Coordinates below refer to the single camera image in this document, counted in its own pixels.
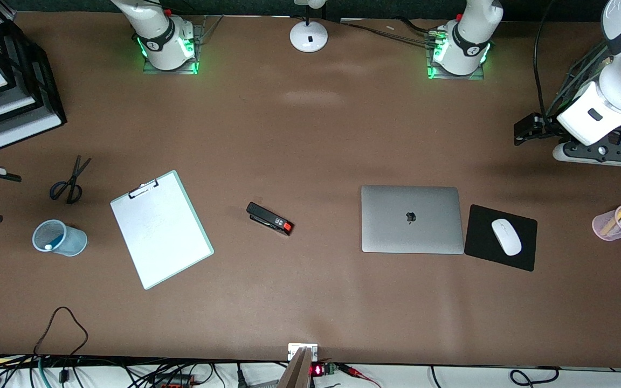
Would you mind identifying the blue marker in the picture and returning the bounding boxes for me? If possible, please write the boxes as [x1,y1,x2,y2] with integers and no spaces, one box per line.
[44,223,67,252]

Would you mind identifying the silver laptop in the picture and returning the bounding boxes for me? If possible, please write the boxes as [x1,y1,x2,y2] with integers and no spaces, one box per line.
[361,185,465,254]

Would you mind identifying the blue mesh pen cup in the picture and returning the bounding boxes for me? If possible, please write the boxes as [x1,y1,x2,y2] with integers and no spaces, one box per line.
[32,219,88,257]

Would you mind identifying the black stacked document tray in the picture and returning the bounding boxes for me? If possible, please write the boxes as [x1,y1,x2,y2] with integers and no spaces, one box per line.
[0,0,68,151]

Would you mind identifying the white computer mouse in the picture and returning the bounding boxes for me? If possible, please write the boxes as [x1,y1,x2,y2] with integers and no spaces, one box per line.
[491,218,523,257]

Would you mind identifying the yellow pencil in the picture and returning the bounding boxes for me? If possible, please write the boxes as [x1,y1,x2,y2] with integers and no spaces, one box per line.
[601,204,621,236]

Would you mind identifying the black mouse pad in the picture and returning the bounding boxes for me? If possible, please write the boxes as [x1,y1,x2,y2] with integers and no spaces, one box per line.
[464,204,538,272]

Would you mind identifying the mint green clipboard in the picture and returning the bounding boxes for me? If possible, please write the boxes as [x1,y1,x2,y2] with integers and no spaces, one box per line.
[110,170,215,290]

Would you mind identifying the white round lamp base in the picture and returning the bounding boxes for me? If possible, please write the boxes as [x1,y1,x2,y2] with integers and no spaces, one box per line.
[289,0,329,53]

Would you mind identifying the orange connector strip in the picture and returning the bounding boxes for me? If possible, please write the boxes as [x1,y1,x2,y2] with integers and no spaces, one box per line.
[151,373,197,388]

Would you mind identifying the black stapler with red tip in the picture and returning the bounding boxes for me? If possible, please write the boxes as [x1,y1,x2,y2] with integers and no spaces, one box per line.
[246,202,295,237]

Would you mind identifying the dark wire mesh tray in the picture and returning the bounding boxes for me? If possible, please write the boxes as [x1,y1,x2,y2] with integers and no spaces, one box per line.
[549,39,621,153]

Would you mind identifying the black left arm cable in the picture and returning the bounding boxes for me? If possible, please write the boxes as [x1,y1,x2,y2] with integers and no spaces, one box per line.
[533,0,558,117]

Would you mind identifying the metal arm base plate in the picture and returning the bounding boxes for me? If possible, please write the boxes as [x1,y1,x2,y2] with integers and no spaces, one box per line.
[142,15,225,75]
[425,30,486,81]

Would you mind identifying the black handled scissors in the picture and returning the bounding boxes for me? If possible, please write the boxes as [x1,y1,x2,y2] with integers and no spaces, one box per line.
[50,156,92,205]

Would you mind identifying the brown cable loop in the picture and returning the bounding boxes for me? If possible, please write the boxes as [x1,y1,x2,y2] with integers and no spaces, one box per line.
[33,306,89,359]

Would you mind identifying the teal cable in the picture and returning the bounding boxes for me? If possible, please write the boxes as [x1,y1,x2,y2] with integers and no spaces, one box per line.
[37,357,53,388]

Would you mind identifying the black cable across table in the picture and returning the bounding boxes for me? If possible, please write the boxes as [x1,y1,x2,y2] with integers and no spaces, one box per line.
[336,18,441,48]

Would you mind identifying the black looped cable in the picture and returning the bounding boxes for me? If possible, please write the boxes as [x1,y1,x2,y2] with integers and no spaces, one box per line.
[509,366,561,388]

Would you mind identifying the red wire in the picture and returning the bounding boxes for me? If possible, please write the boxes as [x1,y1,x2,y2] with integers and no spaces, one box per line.
[337,363,383,388]

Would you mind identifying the wooden camera mount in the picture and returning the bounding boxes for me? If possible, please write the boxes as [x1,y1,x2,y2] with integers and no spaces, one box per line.
[277,343,320,388]

